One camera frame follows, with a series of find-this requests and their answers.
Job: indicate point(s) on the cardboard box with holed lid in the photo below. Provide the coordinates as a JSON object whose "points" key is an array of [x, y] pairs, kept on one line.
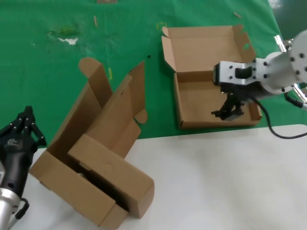
{"points": [[199, 105]]}

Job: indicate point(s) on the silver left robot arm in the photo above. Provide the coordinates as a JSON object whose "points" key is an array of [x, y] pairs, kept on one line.
{"points": [[7, 206]]}

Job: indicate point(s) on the pale flat strip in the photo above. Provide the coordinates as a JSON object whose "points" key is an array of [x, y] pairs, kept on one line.
{"points": [[106, 1]]}

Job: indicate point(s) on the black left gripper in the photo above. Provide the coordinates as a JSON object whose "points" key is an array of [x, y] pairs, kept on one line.
{"points": [[16, 158]]}

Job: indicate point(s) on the thin wooden stick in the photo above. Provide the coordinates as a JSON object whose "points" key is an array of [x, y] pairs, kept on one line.
{"points": [[95, 21]]}

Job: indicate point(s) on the green table cloth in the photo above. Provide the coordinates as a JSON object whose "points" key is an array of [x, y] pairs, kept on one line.
{"points": [[48, 72]]}

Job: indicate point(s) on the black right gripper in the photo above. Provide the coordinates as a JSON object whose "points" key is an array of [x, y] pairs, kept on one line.
{"points": [[242, 91]]}

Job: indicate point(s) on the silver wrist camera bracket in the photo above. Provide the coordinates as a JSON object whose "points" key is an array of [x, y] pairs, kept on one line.
{"points": [[225, 74]]}

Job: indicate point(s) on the large open cardboard box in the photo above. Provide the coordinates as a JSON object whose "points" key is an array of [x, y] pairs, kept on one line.
{"points": [[72, 191]]}

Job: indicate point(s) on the silver binder clip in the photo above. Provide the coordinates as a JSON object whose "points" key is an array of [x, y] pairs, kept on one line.
{"points": [[279, 42], [301, 93]]}

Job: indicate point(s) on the small wooden chip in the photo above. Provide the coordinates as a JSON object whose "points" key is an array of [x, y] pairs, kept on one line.
{"points": [[237, 15]]}

